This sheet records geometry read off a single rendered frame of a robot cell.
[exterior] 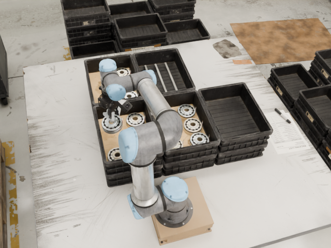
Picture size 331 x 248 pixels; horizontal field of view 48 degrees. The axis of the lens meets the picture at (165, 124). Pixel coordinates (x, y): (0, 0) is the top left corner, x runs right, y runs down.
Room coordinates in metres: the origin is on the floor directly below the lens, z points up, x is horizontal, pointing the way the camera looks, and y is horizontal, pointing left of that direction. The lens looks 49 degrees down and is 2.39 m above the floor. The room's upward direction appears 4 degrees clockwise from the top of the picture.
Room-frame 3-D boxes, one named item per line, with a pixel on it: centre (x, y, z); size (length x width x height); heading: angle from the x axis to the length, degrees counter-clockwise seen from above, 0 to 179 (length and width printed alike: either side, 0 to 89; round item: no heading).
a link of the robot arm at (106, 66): (1.24, 0.27, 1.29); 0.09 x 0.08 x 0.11; 24
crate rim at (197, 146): (1.33, -0.09, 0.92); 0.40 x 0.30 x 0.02; 18
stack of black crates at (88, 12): (2.90, 0.79, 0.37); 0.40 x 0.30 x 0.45; 110
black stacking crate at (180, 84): (1.71, 0.04, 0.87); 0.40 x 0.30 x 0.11; 18
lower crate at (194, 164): (1.33, -0.09, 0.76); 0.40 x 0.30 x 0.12; 18
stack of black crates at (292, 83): (2.35, -1.07, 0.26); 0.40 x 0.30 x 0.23; 20
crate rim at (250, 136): (1.42, -0.37, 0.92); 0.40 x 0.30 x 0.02; 18
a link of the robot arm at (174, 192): (0.85, -0.06, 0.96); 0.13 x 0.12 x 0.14; 114
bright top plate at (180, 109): (1.45, -0.11, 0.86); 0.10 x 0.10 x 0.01
